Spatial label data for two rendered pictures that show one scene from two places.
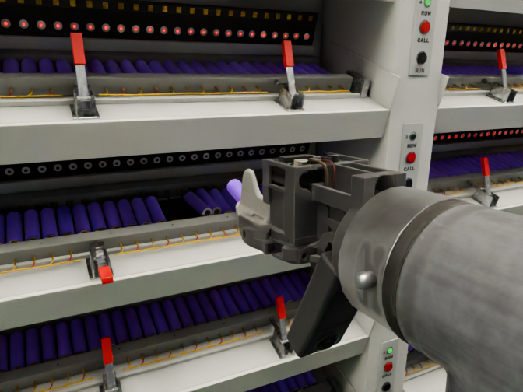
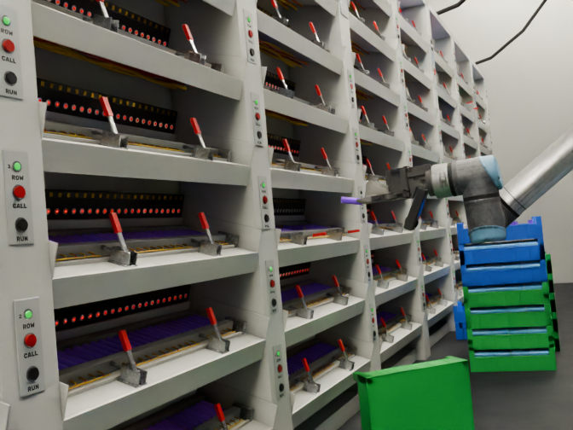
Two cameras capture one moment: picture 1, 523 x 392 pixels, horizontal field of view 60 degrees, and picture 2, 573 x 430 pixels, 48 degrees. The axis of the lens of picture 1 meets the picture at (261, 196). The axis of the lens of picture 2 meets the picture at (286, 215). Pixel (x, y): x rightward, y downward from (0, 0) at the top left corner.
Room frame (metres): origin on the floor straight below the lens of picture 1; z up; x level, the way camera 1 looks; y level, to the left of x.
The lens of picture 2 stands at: (-0.78, 1.27, 0.57)
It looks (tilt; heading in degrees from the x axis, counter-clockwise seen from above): 2 degrees up; 322
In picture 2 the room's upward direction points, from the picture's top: 5 degrees counter-clockwise
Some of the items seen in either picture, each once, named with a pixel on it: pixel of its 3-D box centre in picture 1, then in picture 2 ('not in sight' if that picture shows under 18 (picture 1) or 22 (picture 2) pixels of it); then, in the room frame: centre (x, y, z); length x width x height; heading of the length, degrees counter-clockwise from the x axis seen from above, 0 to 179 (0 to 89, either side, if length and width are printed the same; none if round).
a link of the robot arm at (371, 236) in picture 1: (405, 260); (441, 181); (0.26, -0.09, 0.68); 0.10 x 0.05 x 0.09; 117
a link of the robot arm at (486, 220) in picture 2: not in sight; (485, 218); (0.19, -0.15, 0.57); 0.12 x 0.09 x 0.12; 118
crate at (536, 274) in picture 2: not in sight; (502, 271); (0.64, -0.90, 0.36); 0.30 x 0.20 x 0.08; 35
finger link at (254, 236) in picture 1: (271, 231); (387, 195); (0.38, -0.01, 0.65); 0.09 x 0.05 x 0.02; 32
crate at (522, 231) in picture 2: not in sight; (498, 229); (0.64, -0.90, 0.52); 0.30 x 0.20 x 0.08; 35
